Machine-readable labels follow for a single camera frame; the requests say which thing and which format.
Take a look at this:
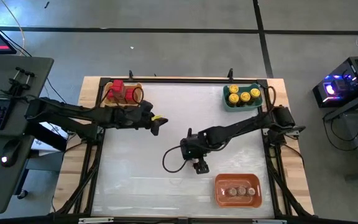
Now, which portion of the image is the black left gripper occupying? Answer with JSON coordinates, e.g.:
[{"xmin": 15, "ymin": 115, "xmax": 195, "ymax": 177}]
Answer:
[{"xmin": 116, "ymin": 101, "xmax": 169, "ymax": 136}]

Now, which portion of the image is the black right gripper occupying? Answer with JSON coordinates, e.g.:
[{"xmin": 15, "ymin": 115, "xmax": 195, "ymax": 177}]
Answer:
[{"xmin": 180, "ymin": 132, "xmax": 213, "ymax": 174}]

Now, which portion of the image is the orange plastic bin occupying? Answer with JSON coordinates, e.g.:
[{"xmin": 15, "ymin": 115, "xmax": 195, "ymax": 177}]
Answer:
[{"xmin": 214, "ymin": 173, "xmax": 263, "ymax": 208}]

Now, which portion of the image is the yellow plastic bin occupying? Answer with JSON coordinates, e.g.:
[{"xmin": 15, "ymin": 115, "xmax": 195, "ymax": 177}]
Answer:
[{"xmin": 103, "ymin": 82, "xmax": 145, "ymax": 108}]

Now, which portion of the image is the teal plastic bin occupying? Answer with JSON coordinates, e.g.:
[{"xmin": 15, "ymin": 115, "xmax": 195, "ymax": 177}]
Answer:
[{"xmin": 222, "ymin": 82, "xmax": 264, "ymax": 112}]

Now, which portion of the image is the white box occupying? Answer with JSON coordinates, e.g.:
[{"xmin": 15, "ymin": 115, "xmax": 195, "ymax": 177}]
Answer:
[{"xmin": 31, "ymin": 123, "xmax": 71, "ymax": 156}]

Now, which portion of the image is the black computer mouse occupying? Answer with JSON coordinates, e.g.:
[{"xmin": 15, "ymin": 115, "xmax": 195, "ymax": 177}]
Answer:
[{"xmin": 0, "ymin": 138, "xmax": 22, "ymax": 168}]

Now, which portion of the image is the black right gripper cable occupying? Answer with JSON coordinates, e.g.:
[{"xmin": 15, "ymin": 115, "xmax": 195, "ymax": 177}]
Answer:
[{"xmin": 162, "ymin": 145, "xmax": 188, "ymax": 174}]

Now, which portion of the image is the black aluminium table frame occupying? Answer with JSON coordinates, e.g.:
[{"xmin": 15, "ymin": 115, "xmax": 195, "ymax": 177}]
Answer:
[{"xmin": 51, "ymin": 68, "xmax": 315, "ymax": 224}]

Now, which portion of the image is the silver metal bracket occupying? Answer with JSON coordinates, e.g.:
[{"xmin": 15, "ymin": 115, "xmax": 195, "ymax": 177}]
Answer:
[
  {"xmin": 252, "ymin": 218, "xmax": 288, "ymax": 224},
  {"xmin": 78, "ymin": 217, "xmax": 114, "ymax": 224}
]

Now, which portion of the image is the black monitor cable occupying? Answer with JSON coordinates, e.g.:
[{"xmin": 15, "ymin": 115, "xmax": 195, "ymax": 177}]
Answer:
[{"xmin": 0, "ymin": 29, "xmax": 65, "ymax": 102}]

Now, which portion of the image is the black computer cable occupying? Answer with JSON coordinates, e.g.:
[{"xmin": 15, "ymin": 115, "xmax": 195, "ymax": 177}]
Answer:
[{"xmin": 321, "ymin": 108, "xmax": 358, "ymax": 153}]

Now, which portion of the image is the black clamp bracket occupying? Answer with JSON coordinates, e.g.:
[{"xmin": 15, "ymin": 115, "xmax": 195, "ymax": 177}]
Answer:
[{"xmin": 0, "ymin": 66, "xmax": 36, "ymax": 100}]

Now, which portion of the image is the pale yellow floor cable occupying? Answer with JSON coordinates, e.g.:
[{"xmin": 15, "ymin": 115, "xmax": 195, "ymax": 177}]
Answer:
[{"xmin": 0, "ymin": 0, "xmax": 26, "ymax": 57}]

